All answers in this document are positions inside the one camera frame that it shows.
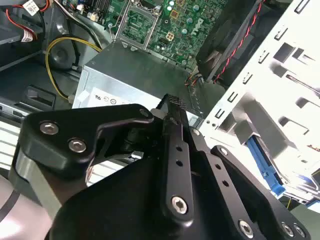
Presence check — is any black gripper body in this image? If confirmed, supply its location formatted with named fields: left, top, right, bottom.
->
left=48, top=154, right=242, bottom=240

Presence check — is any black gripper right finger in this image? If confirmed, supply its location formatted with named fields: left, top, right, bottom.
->
left=174, top=95, right=313, bottom=240

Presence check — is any hard disk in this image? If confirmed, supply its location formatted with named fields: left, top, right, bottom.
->
left=246, top=136, right=320, bottom=201

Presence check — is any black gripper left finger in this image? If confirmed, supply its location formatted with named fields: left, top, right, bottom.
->
left=8, top=93, right=196, bottom=224

